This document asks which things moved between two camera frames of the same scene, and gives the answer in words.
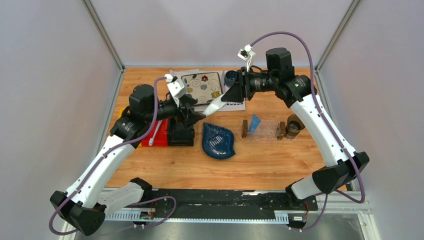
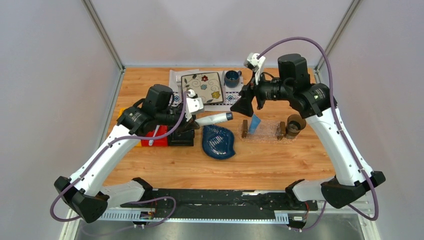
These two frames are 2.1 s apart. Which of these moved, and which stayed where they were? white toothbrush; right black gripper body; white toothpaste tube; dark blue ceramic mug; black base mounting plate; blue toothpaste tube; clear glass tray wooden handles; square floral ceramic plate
Moved: white toothpaste tube; right black gripper body
Stayed: blue toothpaste tube; dark blue ceramic mug; clear glass tray wooden handles; white toothbrush; black base mounting plate; square floral ceramic plate
